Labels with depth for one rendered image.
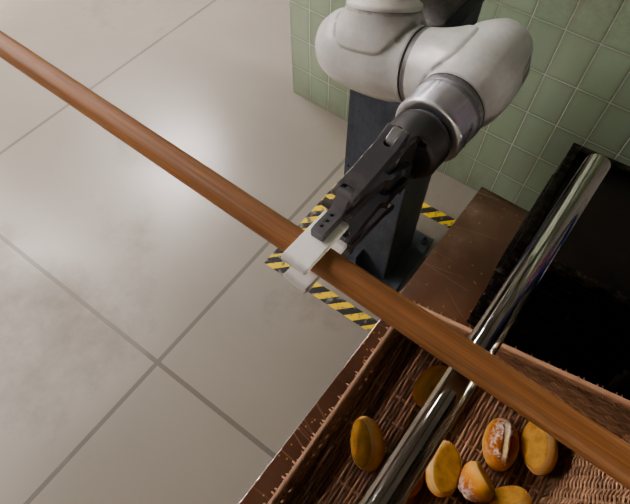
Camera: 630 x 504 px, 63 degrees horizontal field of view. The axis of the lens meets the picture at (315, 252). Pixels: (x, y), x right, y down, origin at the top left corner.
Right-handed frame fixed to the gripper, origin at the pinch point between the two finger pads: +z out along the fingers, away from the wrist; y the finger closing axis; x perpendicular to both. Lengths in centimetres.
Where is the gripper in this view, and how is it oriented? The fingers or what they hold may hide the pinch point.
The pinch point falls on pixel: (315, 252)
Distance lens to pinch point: 51.3
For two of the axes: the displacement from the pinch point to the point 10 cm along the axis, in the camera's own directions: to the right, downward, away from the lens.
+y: 0.0, 5.2, 8.5
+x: -7.8, -5.3, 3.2
